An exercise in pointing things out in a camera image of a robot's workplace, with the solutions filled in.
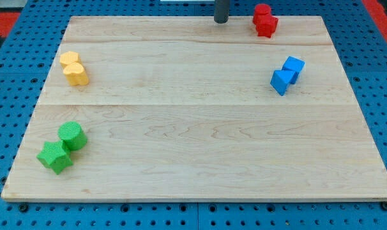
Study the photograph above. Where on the blue cube block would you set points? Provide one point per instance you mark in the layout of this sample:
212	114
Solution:
293	64

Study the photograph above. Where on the green star block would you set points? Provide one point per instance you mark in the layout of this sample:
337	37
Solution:
55	156

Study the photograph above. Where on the red star block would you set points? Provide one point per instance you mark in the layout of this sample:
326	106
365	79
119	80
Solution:
266	25

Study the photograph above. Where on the yellow hexagon block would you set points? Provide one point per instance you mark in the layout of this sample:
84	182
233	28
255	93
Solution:
68	58

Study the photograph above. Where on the blue triangular block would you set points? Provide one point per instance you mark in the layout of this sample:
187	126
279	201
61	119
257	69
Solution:
281	79

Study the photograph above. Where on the wooden board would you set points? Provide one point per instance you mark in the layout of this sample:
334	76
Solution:
181	109

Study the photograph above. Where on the yellow heart block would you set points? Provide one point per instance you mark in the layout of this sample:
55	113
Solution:
75	74

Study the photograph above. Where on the green cylinder block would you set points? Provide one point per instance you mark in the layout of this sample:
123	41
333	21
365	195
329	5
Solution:
72	134

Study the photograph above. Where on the red cylinder block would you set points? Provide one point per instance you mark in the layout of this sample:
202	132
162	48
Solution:
261	10

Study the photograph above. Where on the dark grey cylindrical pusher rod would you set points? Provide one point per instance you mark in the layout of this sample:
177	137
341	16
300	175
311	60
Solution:
221	11

